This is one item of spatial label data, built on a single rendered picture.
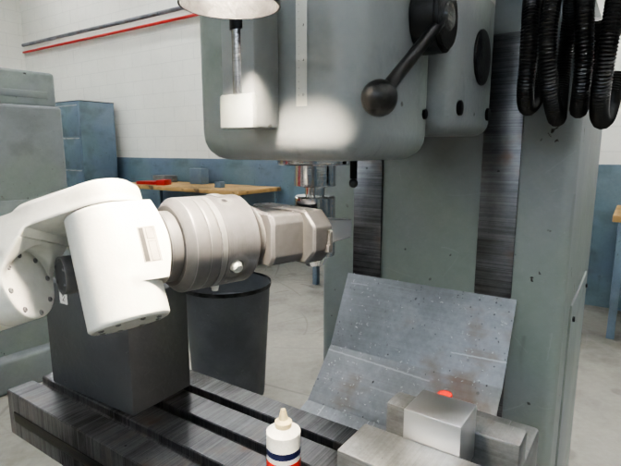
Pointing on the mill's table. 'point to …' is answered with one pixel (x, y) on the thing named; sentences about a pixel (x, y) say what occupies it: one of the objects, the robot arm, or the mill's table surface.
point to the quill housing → (325, 85)
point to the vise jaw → (391, 451)
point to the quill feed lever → (431, 28)
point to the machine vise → (505, 437)
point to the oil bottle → (283, 442)
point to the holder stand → (120, 355)
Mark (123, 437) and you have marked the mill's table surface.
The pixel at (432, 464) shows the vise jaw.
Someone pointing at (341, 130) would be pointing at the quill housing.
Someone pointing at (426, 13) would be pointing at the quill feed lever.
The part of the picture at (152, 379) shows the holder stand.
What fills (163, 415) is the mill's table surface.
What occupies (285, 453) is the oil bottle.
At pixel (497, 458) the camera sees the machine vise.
